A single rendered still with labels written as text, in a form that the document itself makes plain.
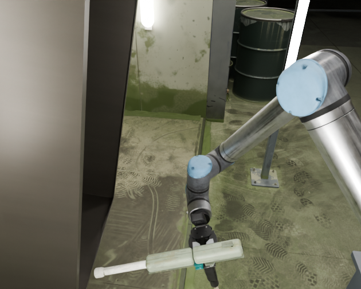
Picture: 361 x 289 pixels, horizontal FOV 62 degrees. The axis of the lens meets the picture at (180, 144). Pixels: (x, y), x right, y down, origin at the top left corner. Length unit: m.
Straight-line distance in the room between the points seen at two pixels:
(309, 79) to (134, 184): 1.73
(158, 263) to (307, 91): 0.67
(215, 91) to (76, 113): 2.38
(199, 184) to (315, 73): 0.62
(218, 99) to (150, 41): 0.81
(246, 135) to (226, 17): 1.73
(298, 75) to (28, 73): 0.53
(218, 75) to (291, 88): 2.12
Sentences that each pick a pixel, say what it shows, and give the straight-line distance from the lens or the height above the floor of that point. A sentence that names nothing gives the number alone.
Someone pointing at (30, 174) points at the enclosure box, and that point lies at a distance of 0.71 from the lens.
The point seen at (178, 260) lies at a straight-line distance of 1.01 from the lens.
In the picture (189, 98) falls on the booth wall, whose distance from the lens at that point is 2.94.
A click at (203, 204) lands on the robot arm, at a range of 1.16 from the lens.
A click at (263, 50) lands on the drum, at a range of 3.26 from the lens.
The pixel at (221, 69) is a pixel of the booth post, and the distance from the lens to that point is 2.81.
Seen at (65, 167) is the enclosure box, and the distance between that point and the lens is 0.66.
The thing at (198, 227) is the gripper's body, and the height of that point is 0.69.
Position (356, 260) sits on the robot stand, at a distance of 1.24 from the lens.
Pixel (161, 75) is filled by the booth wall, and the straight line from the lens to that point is 2.89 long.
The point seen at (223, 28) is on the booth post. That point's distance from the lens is 2.70.
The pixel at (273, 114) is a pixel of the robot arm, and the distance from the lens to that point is 0.97.
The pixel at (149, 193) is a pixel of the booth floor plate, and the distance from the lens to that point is 2.16.
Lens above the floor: 1.54
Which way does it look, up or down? 35 degrees down
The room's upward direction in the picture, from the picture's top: straight up
